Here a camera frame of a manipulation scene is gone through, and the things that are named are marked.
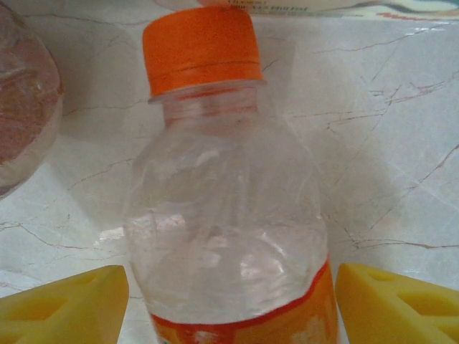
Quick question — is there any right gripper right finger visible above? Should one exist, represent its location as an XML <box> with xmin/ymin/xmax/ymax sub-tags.
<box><xmin>335</xmin><ymin>262</ymin><xmax>459</xmax><ymax>344</ymax></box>

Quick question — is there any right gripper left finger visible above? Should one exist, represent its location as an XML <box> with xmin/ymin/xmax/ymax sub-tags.
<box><xmin>0</xmin><ymin>264</ymin><xmax>130</xmax><ymax>344</ymax></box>

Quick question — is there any orange label bottle orange cap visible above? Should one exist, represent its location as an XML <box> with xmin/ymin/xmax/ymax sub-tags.
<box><xmin>123</xmin><ymin>5</ymin><xmax>341</xmax><ymax>344</ymax></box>

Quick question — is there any clear bottle green cap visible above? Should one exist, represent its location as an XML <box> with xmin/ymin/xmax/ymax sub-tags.
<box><xmin>0</xmin><ymin>10</ymin><xmax>65</xmax><ymax>201</ymax></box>

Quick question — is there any blue label bottle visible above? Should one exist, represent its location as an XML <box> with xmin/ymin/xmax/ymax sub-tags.
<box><xmin>153</xmin><ymin>0</ymin><xmax>399</xmax><ymax>18</ymax></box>

